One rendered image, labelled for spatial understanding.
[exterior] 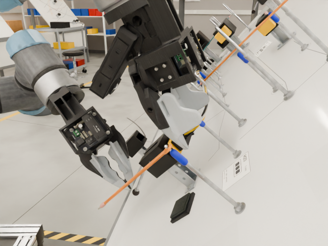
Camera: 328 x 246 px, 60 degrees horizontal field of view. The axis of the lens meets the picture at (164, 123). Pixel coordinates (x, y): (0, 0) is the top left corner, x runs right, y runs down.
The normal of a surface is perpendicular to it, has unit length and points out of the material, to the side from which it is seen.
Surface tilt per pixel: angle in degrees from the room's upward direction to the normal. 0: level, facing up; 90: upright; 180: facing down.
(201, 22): 90
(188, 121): 96
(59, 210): 0
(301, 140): 50
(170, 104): 96
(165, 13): 100
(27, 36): 42
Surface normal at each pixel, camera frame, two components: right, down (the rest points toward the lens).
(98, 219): 0.00, -0.92
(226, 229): -0.76, -0.64
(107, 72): -0.28, 0.51
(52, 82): 0.04, -0.21
